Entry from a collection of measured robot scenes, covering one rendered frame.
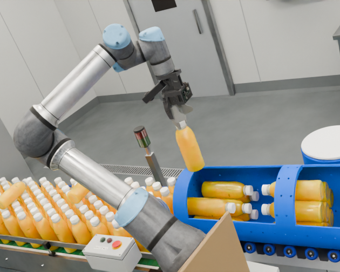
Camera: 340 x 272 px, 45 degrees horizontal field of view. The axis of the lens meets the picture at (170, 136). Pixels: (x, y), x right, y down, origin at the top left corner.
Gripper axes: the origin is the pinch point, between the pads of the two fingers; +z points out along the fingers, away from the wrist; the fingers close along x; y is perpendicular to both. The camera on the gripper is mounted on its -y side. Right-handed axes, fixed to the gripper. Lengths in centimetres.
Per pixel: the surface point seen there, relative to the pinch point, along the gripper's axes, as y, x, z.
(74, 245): -67, -21, 47
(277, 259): 26, -11, 54
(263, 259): 21, -12, 54
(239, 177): 8.2, 13.4, 35.1
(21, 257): -112, -24, 58
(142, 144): -51, 33, 27
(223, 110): -146, 299, 146
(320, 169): 42, 12, 31
